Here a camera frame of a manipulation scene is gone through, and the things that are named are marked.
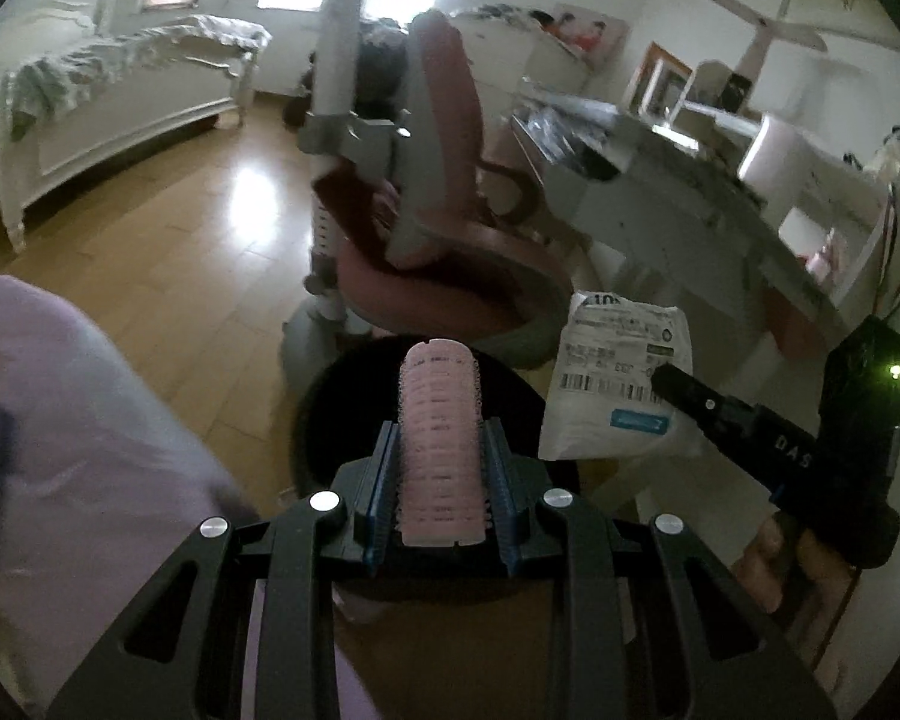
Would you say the white labelled packet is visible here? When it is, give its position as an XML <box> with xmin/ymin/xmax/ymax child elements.
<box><xmin>537</xmin><ymin>290</ymin><xmax>710</xmax><ymax>463</ymax></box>

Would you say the grey crumpled blanket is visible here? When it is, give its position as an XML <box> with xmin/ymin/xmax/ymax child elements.
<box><xmin>0</xmin><ymin>14</ymin><xmax>272</xmax><ymax>145</ymax></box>

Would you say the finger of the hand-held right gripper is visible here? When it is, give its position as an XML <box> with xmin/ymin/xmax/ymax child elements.
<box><xmin>649</xmin><ymin>363</ymin><xmax>756</xmax><ymax>445</ymax></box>

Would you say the person's right hand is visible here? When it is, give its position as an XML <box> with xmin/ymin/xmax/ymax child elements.
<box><xmin>729</xmin><ymin>513</ymin><xmax>863</xmax><ymax>661</ymax></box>

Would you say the pink canvas picture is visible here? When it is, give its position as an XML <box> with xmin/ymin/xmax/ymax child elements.
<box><xmin>543</xmin><ymin>3</ymin><xmax>632</xmax><ymax>59</ymax></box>

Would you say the small black box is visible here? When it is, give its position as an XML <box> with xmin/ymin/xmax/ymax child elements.
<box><xmin>719</xmin><ymin>70</ymin><xmax>755</xmax><ymax>118</ymax></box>

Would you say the white rounded container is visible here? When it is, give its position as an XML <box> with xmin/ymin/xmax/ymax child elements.
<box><xmin>738</xmin><ymin>112</ymin><xmax>834</xmax><ymax>200</ymax></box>

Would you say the pink desk chair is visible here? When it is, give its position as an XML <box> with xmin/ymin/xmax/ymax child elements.
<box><xmin>280</xmin><ymin>0</ymin><xmax>580</xmax><ymax>374</ymax></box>

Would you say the black trash bin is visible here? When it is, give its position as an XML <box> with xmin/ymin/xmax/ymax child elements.
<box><xmin>288</xmin><ymin>335</ymin><xmax>579</xmax><ymax>605</ymax></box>

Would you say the purple tablecloth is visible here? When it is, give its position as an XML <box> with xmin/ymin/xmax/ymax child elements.
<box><xmin>0</xmin><ymin>275</ymin><xmax>380</xmax><ymax>720</ymax></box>

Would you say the pink hair roller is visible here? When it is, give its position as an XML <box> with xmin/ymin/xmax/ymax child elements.
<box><xmin>397</xmin><ymin>339</ymin><xmax>493</xmax><ymax>549</ymax></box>

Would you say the white desk shelf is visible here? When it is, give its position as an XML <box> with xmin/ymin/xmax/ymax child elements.
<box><xmin>775</xmin><ymin>156</ymin><xmax>900</xmax><ymax>310</ymax></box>

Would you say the wooden picture frame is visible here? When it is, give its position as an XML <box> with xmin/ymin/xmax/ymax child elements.
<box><xmin>622</xmin><ymin>40</ymin><xmax>695</xmax><ymax>115</ymax></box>

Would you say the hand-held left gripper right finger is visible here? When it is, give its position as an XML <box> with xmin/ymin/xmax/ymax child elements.
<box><xmin>480</xmin><ymin>420</ymin><xmax>841</xmax><ymax>720</ymax></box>

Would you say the white desk lamp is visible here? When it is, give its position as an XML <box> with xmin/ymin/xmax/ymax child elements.
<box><xmin>698</xmin><ymin>0</ymin><xmax>830</xmax><ymax>92</ymax></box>

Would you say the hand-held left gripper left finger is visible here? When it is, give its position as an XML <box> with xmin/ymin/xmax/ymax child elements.
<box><xmin>45</xmin><ymin>422</ymin><xmax>402</xmax><ymax>720</ymax></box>

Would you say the white dresser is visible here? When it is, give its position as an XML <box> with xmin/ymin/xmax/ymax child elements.
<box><xmin>448</xmin><ymin>5</ymin><xmax>595</xmax><ymax>92</ymax></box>

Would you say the white bed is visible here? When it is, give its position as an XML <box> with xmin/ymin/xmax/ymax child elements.
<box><xmin>0</xmin><ymin>10</ymin><xmax>272</xmax><ymax>254</ymax></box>

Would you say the grey desk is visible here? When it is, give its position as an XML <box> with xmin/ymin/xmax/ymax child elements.
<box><xmin>508</xmin><ymin>81</ymin><xmax>872</xmax><ymax>362</ymax></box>

